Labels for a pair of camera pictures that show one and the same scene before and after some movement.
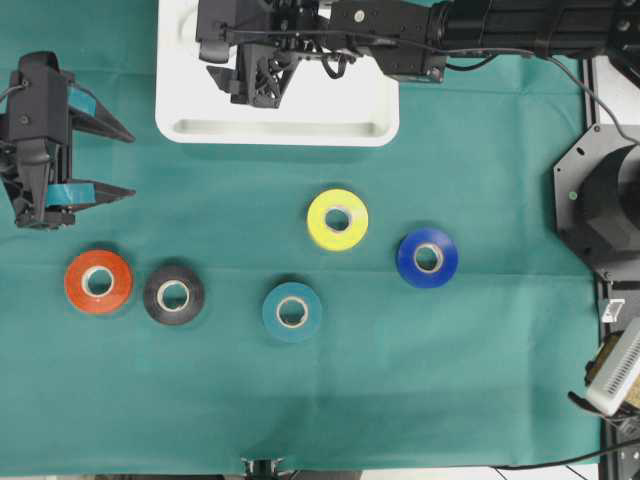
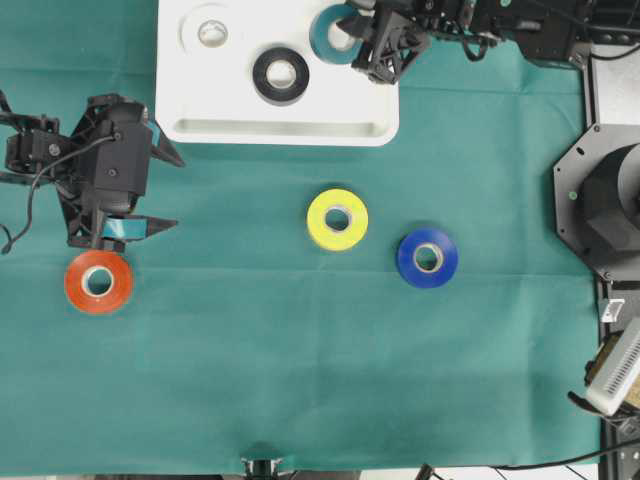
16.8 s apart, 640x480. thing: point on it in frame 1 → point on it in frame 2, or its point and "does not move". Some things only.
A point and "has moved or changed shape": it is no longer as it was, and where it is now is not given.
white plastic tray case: x=359 y=108 does not move
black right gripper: x=273 y=36 → x=394 y=32
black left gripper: x=31 y=135 → x=106 y=173
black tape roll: x=154 y=297 has moved or changed shape
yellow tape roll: x=355 y=228 does not move
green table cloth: x=401 y=306 does not move
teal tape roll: x=285 y=332 has moved or changed shape
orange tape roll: x=121 y=281 does not move
